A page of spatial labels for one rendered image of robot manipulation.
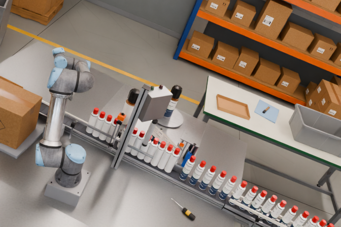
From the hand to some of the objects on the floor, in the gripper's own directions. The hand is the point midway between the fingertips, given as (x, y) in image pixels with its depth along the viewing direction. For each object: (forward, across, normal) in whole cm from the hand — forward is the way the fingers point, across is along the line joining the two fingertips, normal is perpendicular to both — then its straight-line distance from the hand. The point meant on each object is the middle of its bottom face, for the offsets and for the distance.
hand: (70, 99), depth 256 cm
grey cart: (+3, +207, -140) cm, 250 cm away
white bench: (+181, -102, -158) cm, 261 cm away
